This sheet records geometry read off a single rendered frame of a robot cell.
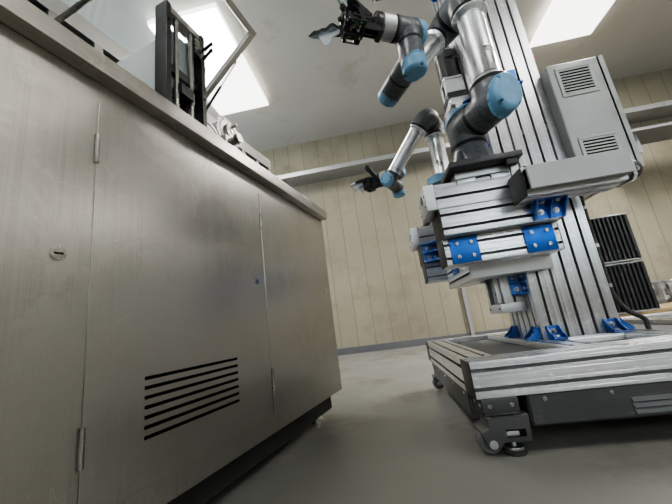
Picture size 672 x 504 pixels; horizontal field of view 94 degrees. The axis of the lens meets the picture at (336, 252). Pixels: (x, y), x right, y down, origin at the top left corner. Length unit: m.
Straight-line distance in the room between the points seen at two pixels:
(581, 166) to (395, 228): 3.33
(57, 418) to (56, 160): 0.38
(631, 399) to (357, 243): 3.53
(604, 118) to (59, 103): 1.58
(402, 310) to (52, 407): 3.77
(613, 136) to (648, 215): 3.82
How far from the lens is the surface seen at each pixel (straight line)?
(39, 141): 0.68
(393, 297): 4.11
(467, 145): 1.20
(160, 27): 1.33
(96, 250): 0.65
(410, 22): 1.18
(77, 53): 0.76
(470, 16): 1.36
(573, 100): 1.57
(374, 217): 4.32
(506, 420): 0.97
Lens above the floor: 0.36
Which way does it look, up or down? 13 degrees up
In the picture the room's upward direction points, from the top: 8 degrees counter-clockwise
